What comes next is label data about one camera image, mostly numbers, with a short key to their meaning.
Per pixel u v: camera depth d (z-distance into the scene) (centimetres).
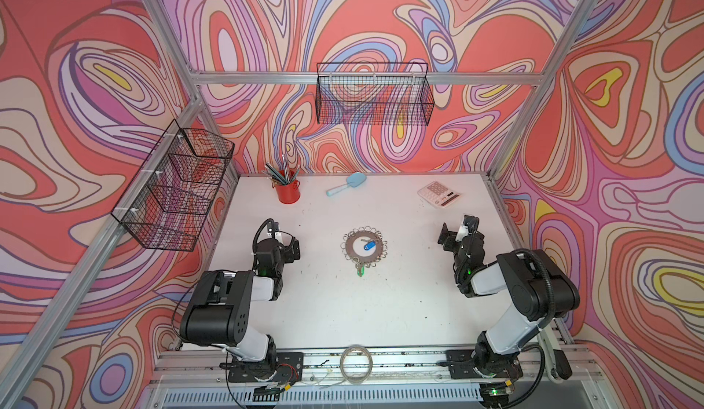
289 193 110
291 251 86
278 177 105
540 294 47
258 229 69
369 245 98
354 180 119
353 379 71
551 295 45
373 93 97
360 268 92
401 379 73
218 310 45
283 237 82
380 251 96
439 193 111
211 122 99
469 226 79
